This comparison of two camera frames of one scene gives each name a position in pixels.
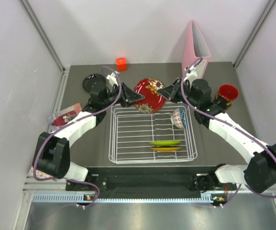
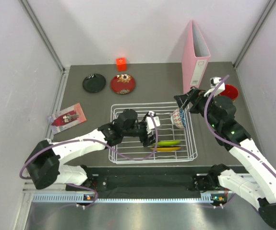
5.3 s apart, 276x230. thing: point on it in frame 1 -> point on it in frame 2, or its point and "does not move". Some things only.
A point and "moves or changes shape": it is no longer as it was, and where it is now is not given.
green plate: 165,143 does not move
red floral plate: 148,87 moves or changes shape
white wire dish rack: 136,137 does not move
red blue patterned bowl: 178,119 does not move
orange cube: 121,64 does not move
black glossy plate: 94,82 does not move
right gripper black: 171,92 -> 196,97
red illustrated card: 64,116 does not move
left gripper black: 127,94 -> 144,140
